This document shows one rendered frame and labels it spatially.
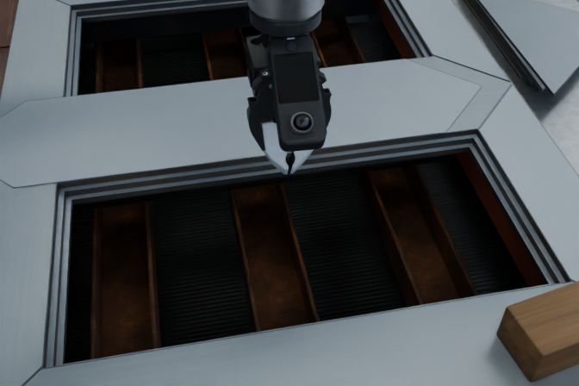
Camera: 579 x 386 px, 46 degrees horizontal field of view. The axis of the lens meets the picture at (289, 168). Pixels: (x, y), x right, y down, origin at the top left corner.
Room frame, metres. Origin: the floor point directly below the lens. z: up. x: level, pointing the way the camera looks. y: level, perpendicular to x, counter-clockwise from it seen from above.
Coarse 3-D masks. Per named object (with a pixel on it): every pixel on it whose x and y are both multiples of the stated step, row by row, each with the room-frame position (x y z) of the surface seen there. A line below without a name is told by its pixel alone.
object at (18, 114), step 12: (24, 108) 0.77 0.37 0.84; (0, 120) 0.74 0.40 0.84; (12, 120) 0.74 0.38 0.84; (0, 132) 0.71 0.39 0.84; (12, 132) 0.71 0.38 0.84; (0, 144) 0.69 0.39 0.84; (12, 144) 0.69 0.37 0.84; (0, 156) 0.66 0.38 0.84; (12, 156) 0.66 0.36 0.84; (0, 168) 0.64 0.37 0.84; (12, 168) 0.64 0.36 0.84; (0, 180) 0.62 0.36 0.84; (12, 180) 0.62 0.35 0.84
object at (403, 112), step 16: (368, 64) 0.88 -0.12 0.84; (384, 64) 0.88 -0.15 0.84; (400, 64) 0.88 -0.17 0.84; (368, 80) 0.83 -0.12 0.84; (384, 80) 0.83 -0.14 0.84; (400, 80) 0.83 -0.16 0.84; (368, 96) 0.79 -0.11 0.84; (384, 96) 0.79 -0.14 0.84; (400, 96) 0.79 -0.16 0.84; (416, 96) 0.79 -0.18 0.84; (384, 112) 0.76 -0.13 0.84; (400, 112) 0.76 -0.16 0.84; (416, 112) 0.76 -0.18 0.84; (432, 112) 0.76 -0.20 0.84; (384, 128) 0.72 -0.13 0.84; (400, 128) 0.72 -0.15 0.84; (416, 128) 0.72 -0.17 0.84; (432, 128) 0.72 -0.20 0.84
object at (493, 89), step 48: (144, 0) 1.08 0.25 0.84; (192, 0) 1.09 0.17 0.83; (240, 0) 1.10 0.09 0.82; (384, 0) 1.10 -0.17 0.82; (480, 96) 0.79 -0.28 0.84; (384, 144) 0.70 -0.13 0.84; (432, 144) 0.70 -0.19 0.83; (480, 144) 0.70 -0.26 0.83; (96, 192) 0.62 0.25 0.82; (144, 192) 0.62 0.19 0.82; (528, 240) 0.54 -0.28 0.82; (528, 288) 0.46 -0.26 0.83; (48, 336) 0.40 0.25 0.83
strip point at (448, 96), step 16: (416, 64) 0.88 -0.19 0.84; (416, 80) 0.83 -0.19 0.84; (432, 80) 0.83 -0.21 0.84; (448, 80) 0.83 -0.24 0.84; (464, 80) 0.83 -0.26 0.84; (432, 96) 0.79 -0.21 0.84; (448, 96) 0.79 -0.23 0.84; (464, 96) 0.79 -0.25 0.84; (448, 112) 0.76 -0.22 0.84; (448, 128) 0.72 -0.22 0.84
